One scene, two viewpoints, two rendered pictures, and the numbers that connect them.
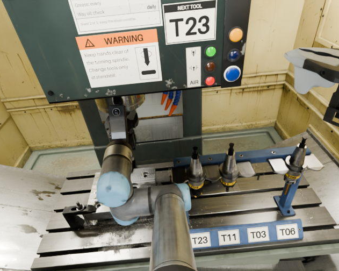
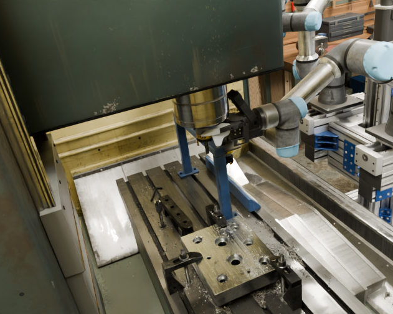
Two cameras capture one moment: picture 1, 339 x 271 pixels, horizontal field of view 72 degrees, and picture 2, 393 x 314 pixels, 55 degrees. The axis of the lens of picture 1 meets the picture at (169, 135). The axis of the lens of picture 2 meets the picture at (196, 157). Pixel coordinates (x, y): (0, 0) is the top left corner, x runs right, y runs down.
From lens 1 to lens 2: 1.52 m
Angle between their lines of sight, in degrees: 86
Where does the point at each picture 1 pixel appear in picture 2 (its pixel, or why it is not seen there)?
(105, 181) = (297, 98)
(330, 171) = (132, 167)
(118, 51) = not seen: hidden behind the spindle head
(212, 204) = (203, 206)
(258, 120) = not seen: hidden behind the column
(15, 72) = not seen: outside the picture
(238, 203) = (195, 192)
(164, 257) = (322, 66)
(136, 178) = (206, 245)
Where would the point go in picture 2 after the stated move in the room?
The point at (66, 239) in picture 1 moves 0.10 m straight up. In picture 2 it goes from (317, 301) to (317, 276)
